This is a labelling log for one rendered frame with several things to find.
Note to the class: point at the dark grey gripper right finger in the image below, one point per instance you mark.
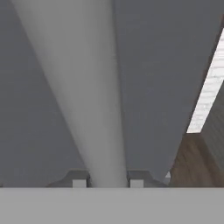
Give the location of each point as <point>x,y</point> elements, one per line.
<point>140,176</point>

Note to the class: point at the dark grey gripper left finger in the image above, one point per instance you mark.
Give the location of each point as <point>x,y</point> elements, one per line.
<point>76,176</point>

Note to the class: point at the grey fridge door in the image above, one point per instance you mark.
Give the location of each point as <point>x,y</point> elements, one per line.
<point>163,73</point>

